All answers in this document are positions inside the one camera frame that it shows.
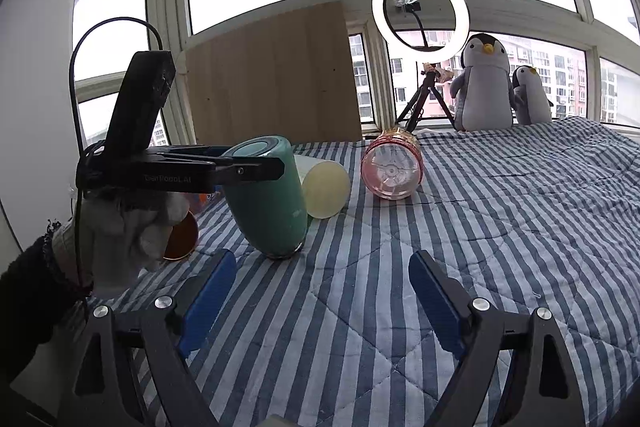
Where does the green rabbit thermos cup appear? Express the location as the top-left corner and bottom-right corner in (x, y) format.
(224, 135), (308, 260)

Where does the dark sleeved left forearm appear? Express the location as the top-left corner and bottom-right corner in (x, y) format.
(1, 220), (93, 409)

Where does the orange paper cup near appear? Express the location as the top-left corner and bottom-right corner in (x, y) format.
(163, 192), (218, 262)

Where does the cream white plastic cup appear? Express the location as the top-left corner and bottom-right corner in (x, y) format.
(294, 155), (352, 220)

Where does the white gloved left hand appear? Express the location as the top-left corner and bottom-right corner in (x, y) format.
(52, 193), (189, 299)

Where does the wooden board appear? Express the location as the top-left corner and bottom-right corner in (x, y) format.
(186, 2), (361, 145)

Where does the red clear plastic bottle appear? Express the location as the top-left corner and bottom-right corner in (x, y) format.
(360, 127), (424, 200)

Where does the black tripod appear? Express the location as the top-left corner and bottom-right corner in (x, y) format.
(395, 64), (454, 133)

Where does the phone holder on gooseneck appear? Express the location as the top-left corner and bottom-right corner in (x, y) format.
(393, 0), (430, 51)

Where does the large penguin plush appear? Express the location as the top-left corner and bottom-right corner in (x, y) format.
(450, 32), (514, 132)

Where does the small penguin plush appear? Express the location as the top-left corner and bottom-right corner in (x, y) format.
(512, 65), (552, 126)

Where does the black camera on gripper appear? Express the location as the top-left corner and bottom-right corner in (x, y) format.
(104, 51), (176, 157)

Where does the black cable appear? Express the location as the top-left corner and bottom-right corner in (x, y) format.
(67, 16), (165, 287)

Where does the ring light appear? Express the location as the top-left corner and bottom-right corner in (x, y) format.
(371, 0), (471, 54)

